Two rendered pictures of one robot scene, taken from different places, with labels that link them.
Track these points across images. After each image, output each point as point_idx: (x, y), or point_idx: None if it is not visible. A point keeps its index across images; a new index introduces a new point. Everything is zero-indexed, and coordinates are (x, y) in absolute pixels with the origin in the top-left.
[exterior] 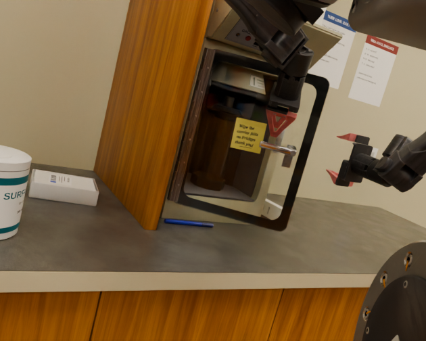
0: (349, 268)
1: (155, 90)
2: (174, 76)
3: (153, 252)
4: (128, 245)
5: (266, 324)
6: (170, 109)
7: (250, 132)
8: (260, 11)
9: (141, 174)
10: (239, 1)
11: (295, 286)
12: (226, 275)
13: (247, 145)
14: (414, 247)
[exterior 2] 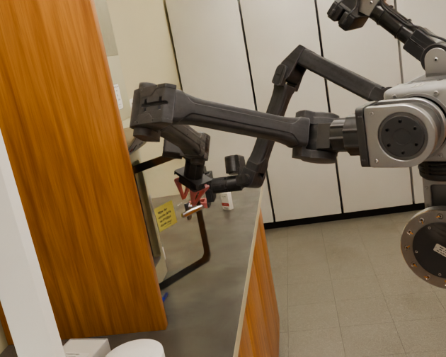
0: (243, 250)
1: (97, 231)
2: (123, 211)
3: (206, 331)
4: (192, 341)
5: (245, 318)
6: (138, 236)
7: (166, 212)
8: (306, 160)
9: (126, 299)
10: (193, 142)
11: (248, 282)
12: (242, 305)
13: (168, 222)
14: (422, 214)
